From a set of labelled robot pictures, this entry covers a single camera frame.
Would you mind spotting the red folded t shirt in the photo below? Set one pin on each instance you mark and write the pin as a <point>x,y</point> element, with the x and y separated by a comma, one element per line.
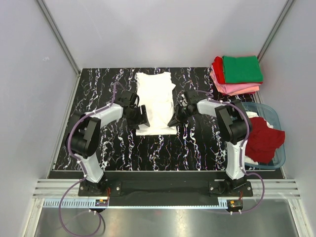
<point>218,69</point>

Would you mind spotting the white t shirt in bin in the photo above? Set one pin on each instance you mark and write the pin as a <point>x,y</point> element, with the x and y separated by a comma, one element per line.
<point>255,115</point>

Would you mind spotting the pink folded t shirt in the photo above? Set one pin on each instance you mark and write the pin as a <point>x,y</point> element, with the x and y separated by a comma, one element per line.
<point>228,89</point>

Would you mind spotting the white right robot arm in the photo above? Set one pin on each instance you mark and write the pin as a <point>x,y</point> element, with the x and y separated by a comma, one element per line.
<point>234,126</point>

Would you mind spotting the right control board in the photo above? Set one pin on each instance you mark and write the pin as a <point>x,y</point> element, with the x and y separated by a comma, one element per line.
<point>236,203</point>

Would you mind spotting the green folded t shirt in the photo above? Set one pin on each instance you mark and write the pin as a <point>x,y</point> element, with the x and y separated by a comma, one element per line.
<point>242,70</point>

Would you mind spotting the aluminium rail frame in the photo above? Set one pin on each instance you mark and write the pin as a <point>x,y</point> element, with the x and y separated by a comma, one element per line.
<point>274,188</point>

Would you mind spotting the white printed t shirt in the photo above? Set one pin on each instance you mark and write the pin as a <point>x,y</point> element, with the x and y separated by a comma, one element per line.
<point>156,94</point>

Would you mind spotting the control board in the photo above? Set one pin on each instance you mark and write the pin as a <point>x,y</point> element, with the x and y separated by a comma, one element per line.
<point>236,203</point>
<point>102,202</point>

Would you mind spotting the white slotted cable duct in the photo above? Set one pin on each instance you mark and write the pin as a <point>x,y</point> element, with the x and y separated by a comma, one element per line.
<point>71,203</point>

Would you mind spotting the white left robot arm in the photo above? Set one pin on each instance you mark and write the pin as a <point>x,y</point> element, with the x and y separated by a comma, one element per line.
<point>82,138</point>

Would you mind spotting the salmon folded t shirt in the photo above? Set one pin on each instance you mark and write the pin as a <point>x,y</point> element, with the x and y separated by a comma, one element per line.
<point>243,92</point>

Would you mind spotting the left control board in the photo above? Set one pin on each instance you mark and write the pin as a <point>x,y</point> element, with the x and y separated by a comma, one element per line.
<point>102,202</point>

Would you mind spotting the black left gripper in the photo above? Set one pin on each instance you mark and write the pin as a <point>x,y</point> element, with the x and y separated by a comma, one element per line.
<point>142,119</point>

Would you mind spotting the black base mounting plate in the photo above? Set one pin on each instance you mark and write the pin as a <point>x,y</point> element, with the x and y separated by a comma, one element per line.
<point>139,199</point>

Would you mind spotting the clear blue plastic bin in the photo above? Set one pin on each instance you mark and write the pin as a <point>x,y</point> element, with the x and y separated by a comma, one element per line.
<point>271,117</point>

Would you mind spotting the dark red t shirt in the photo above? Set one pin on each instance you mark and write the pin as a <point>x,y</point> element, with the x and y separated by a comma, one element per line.
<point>263,141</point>

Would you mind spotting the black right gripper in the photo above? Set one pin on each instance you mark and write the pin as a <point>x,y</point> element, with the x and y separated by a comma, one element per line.
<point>176,120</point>

